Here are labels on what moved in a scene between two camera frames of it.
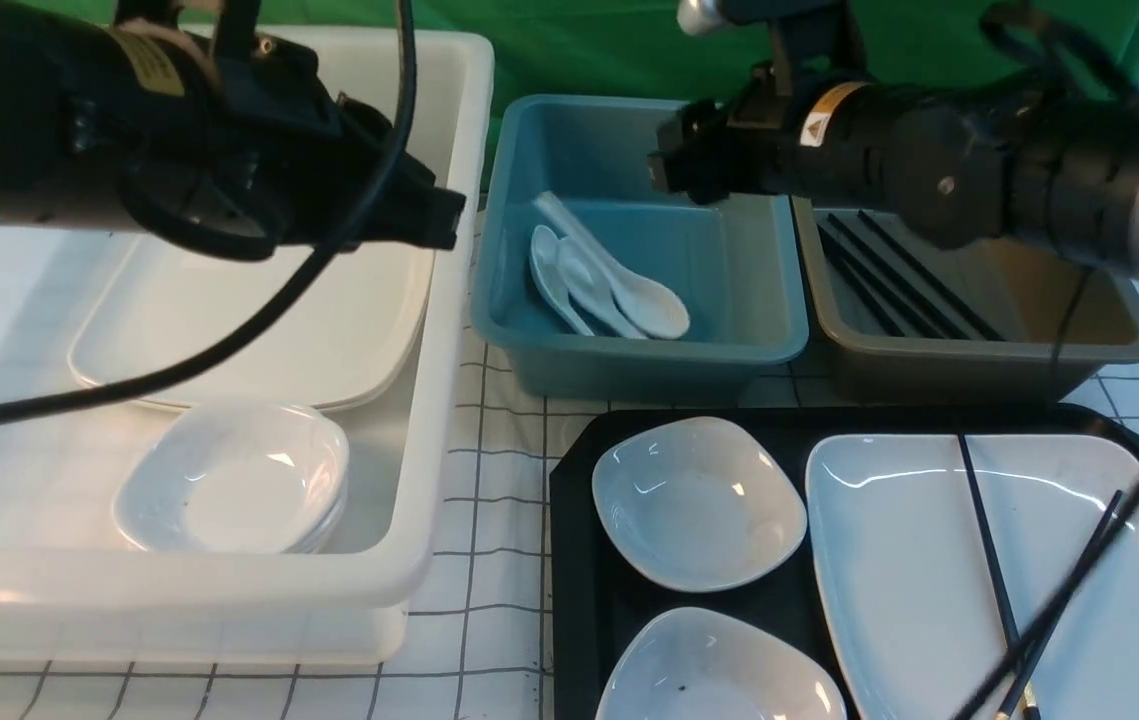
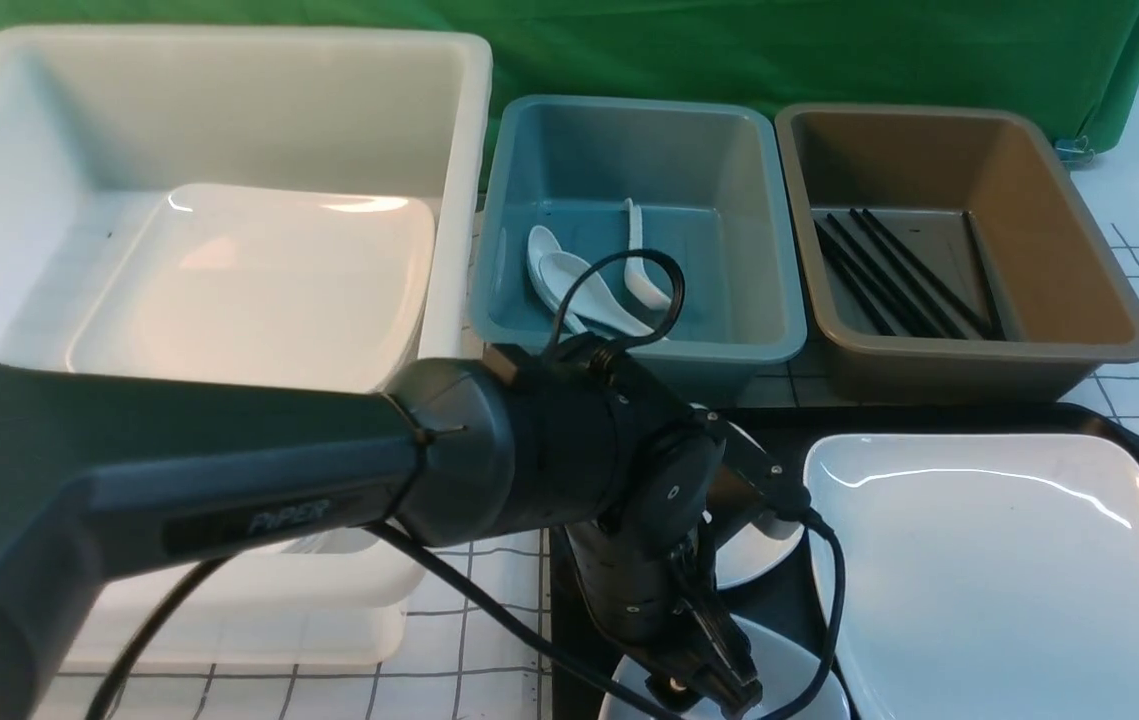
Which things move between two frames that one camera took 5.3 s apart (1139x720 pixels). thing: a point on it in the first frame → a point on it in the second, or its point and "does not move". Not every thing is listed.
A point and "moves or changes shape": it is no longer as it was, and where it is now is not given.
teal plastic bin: x=734 y=261 does not move
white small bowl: x=706 y=664 does not move
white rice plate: x=910 y=610 moves or changes shape
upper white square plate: x=347 y=335 does not move
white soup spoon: x=649 y=309 → x=634 y=269
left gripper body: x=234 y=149 → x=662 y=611
